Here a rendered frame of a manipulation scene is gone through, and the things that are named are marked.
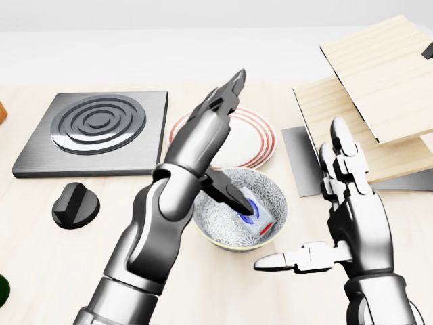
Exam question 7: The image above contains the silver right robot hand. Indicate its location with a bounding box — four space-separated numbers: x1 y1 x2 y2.
253 116 396 281

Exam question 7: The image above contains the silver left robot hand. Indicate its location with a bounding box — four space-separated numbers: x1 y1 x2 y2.
156 68 256 217

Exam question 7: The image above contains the patterned grey bowl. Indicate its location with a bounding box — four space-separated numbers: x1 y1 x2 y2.
192 167 290 253

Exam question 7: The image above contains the cream cheese box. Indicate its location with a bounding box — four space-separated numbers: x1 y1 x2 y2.
236 188 276 240

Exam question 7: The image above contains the white plate with red rings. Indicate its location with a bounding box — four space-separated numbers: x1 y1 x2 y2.
168 107 278 171

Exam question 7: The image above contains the grey metal base sheet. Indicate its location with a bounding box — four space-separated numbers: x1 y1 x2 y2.
281 126 433 198

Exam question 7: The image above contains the flat dark stove plate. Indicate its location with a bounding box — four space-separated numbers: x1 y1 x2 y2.
12 91 169 179

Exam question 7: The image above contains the round black knob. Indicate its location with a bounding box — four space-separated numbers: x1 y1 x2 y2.
51 181 101 232

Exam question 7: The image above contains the pale wooden cabinet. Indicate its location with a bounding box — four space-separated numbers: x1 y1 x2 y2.
292 14 433 186

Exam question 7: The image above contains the dark green round object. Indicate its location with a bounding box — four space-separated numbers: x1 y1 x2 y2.
0 274 12 314

